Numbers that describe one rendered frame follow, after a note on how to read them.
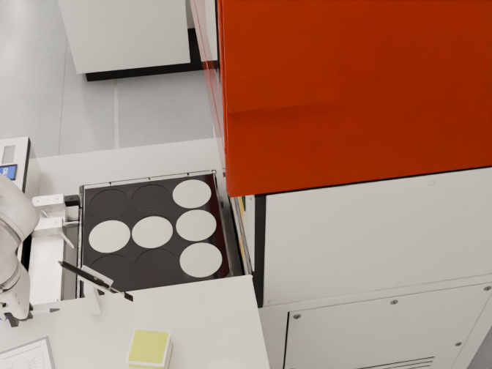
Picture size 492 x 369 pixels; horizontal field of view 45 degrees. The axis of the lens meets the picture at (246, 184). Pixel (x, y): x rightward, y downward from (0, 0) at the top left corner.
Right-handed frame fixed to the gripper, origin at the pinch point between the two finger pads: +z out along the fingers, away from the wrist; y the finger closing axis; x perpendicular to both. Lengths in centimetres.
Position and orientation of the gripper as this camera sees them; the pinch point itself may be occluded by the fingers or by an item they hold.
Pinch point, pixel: (23, 310)
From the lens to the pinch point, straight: 134.1
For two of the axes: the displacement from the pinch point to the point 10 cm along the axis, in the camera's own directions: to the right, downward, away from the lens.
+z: -0.1, 6.0, 8.0
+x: -9.9, 1.2, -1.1
